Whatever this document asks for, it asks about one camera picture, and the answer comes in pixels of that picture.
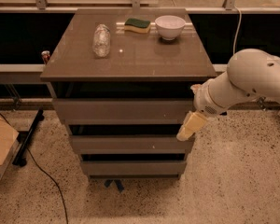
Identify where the white cable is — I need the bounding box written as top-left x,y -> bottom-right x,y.
232,7 -> 243,56

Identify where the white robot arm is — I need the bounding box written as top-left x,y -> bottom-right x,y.
176,49 -> 280,141

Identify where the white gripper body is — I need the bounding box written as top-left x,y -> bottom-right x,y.
193,82 -> 227,117

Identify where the grey middle drawer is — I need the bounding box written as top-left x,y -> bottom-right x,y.
70,135 -> 195,154

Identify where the white bowl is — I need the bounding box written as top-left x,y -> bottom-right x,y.
155,15 -> 186,40

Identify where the green yellow sponge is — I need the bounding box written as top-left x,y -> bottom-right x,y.
124,18 -> 150,34

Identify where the black metal leg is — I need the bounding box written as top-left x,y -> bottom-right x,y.
12,109 -> 44,167

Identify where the grey bottom drawer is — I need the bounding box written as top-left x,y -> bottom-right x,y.
80,161 -> 187,175

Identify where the grey drawer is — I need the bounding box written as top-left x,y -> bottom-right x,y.
80,161 -> 187,175
70,135 -> 195,154
53,99 -> 192,124

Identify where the black floor cable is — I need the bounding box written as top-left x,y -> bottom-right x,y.
0,105 -> 69,224

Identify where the clear plastic bottle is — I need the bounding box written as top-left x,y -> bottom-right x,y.
92,24 -> 111,58

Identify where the red soda can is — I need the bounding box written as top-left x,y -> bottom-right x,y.
41,50 -> 50,64

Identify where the grey top drawer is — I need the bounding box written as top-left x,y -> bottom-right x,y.
53,99 -> 192,124

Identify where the grey drawer cabinet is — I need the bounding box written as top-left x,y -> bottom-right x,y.
40,9 -> 216,179

